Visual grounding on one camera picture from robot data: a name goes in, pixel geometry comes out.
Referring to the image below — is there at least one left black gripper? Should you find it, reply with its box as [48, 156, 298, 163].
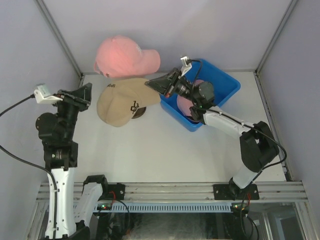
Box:
[51, 82, 93, 140]

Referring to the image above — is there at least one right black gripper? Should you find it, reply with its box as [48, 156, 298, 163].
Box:
[145, 68, 199, 105]

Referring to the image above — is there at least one beige cap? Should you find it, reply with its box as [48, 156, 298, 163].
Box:
[96, 78, 161, 127]

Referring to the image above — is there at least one pink baseball cap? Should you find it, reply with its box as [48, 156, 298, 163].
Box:
[93, 35, 161, 78]

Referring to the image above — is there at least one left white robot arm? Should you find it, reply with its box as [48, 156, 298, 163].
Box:
[33, 83, 110, 240]

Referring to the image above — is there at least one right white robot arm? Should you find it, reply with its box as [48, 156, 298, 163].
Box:
[146, 68, 282, 200]

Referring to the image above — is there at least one dark round wooden stand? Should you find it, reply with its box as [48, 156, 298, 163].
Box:
[132, 107, 147, 119]

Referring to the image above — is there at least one blue plastic bin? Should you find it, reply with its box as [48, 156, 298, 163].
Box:
[160, 59, 241, 132]

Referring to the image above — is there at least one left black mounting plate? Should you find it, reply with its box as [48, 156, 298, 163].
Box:
[99, 183, 126, 201]

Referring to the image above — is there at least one black mounting plate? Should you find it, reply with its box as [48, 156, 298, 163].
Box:
[99, 183, 126, 201]
[213, 183, 260, 201]

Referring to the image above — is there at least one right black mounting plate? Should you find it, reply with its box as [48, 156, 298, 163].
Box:
[213, 183, 260, 201]

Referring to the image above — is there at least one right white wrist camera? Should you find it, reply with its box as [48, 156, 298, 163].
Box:
[180, 56, 192, 77]

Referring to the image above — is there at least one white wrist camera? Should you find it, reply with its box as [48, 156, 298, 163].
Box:
[33, 83, 62, 105]
[180, 56, 192, 77]

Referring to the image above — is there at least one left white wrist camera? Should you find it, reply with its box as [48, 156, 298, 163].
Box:
[33, 83, 62, 105]

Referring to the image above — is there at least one left black camera cable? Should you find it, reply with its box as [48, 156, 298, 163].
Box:
[0, 94, 58, 231]

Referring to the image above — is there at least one aluminium mounting rail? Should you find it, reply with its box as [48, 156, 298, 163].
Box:
[36, 181, 308, 201]

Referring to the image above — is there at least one perforated grey cable duct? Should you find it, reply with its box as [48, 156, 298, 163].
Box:
[93, 202, 232, 213]

